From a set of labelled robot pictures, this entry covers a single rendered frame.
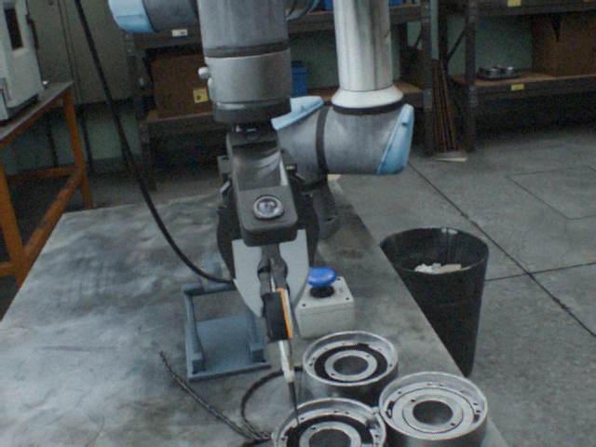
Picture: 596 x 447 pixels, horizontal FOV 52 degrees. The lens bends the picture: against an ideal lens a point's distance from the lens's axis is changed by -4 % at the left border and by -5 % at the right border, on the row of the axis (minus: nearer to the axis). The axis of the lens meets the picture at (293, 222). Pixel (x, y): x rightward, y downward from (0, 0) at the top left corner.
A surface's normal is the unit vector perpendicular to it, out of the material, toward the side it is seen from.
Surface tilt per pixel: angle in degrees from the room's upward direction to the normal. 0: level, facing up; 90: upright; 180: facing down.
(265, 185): 31
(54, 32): 90
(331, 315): 90
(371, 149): 90
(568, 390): 0
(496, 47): 90
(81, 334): 0
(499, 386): 0
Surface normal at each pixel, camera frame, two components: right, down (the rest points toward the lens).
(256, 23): 0.36, 0.32
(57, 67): 0.13, 0.36
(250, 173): 0.01, -0.61
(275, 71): 0.60, 0.25
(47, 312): -0.08, -0.92
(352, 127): -0.57, 0.40
